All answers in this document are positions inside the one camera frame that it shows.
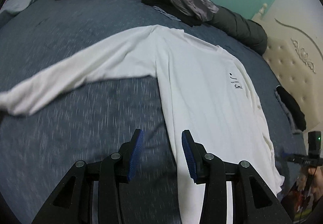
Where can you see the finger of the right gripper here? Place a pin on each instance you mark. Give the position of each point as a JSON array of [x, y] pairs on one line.
[[291, 157]]

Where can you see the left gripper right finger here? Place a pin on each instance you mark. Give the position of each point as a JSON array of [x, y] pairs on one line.
[[253, 200]]

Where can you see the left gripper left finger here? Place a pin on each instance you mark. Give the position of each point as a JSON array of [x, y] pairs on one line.
[[71, 199]]

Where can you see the white long sleeve shirt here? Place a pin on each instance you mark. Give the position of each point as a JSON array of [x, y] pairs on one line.
[[203, 88]]

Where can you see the person right hand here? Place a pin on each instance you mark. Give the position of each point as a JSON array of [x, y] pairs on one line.
[[316, 183]]

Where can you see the blue bed sheet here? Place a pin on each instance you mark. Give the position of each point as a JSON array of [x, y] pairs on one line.
[[93, 121]]

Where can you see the cream tufted headboard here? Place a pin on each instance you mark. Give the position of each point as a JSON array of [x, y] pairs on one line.
[[294, 52]]

